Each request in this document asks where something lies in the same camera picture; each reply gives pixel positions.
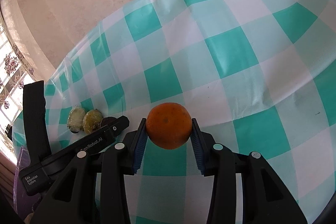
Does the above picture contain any small orange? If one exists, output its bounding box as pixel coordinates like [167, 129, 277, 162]
[146, 102, 193, 149]

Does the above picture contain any dark brown fruit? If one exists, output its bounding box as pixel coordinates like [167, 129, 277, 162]
[100, 117, 116, 127]

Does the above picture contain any wrapped yellow-green fruit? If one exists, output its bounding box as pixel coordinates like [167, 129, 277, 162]
[82, 109, 103, 134]

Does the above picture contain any wrapped pale cabbage piece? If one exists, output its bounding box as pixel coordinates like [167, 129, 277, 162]
[67, 106, 86, 134]

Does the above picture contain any purple cardboard box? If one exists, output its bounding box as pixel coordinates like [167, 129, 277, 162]
[13, 146, 41, 220]

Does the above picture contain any floral lace curtain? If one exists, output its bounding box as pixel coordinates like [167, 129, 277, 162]
[1, 23, 34, 152]

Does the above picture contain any teal checkered tablecloth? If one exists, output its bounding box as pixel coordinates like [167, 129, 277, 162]
[12, 0, 336, 224]

